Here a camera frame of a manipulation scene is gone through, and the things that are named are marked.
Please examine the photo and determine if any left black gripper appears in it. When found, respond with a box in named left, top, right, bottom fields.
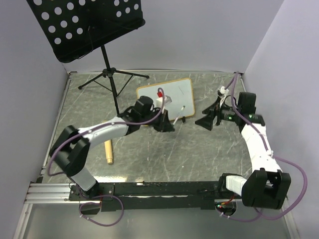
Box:
left=141, top=108, right=175, bottom=133

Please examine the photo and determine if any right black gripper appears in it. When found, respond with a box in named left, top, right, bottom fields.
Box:
left=194, top=97, right=241, bottom=131

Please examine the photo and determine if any white green whiteboard marker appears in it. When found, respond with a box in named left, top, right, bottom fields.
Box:
left=172, top=106, right=185, bottom=126

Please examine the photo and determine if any yellow framed whiteboard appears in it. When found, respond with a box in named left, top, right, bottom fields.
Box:
left=137, top=78, right=195, bottom=121

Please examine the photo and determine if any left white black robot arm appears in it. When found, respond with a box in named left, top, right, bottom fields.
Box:
left=49, top=96, right=174, bottom=200

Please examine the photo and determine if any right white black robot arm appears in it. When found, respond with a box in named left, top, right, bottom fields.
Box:
left=195, top=89, right=291, bottom=210

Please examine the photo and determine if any wooden toy microphone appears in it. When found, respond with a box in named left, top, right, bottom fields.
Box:
left=104, top=139, right=114, bottom=165

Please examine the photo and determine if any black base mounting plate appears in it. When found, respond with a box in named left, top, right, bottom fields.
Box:
left=69, top=181, right=234, bottom=212

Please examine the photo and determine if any black perforated music stand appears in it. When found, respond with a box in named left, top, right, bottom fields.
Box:
left=25, top=0, right=150, bottom=114

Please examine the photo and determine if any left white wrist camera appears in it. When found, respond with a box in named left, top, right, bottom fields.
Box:
left=155, top=88, right=172, bottom=108

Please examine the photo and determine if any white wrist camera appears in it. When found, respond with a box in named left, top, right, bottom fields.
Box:
left=155, top=88, right=172, bottom=108
left=217, top=86, right=229, bottom=99

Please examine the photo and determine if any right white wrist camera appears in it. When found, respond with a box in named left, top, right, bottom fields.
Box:
left=217, top=86, right=229, bottom=99

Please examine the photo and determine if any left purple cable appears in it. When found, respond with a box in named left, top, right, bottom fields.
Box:
left=46, top=87, right=166, bottom=227

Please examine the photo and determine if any aluminium extrusion rail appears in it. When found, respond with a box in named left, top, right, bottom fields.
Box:
left=24, top=183, right=75, bottom=204

